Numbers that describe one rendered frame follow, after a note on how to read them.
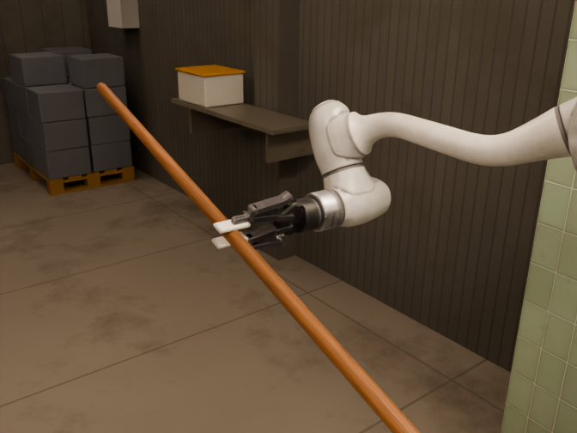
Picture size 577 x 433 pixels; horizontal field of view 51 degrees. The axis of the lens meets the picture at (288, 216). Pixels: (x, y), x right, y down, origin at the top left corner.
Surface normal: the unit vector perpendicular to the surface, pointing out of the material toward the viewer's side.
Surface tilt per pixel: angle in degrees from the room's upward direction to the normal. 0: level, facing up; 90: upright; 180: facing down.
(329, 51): 90
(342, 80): 90
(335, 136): 72
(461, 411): 0
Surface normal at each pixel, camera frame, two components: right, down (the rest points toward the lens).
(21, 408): 0.01, -0.93
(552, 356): -0.83, 0.19
